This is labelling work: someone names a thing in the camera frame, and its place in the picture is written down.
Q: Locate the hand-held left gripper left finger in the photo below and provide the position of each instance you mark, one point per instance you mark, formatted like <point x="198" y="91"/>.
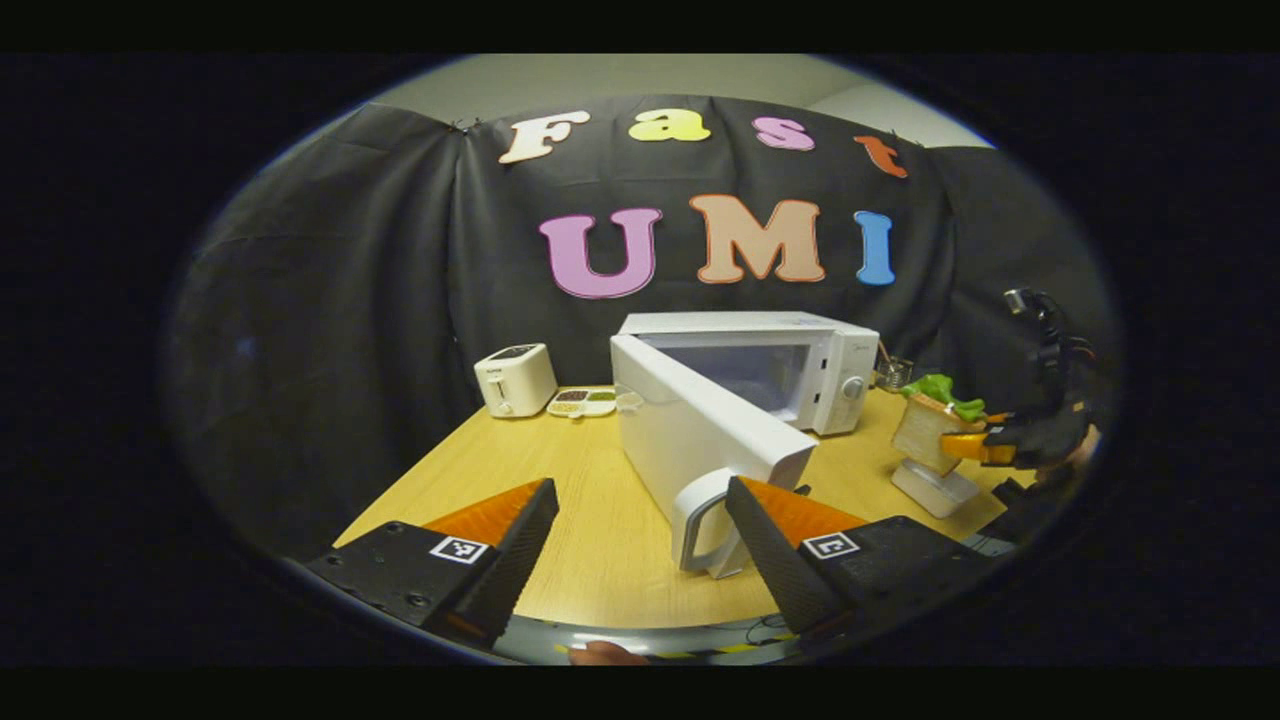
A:
<point x="515" y="575"/>

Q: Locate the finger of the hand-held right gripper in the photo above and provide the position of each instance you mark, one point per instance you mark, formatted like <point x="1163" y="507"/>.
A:
<point x="975" y="447"/>
<point x="998" y="418"/>

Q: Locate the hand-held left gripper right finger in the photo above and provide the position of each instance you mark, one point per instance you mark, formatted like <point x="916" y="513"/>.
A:
<point x="775" y="560"/>

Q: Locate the lettuce sandwich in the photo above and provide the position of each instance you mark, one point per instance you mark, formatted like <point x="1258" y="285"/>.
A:
<point x="925" y="430"/>

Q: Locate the white microwave oven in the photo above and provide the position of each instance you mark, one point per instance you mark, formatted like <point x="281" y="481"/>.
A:
<point x="690" y="430"/>

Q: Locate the white ribbed tray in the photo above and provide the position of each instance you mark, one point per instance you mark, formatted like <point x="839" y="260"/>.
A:
<point x="935" y="492"/>

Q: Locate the divided snack dish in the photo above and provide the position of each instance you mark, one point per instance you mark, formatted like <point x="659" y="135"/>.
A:
<point x="582" y="402"/>

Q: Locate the white toaster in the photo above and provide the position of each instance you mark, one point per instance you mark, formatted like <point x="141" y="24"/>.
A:
<point x="515" y="382"/>

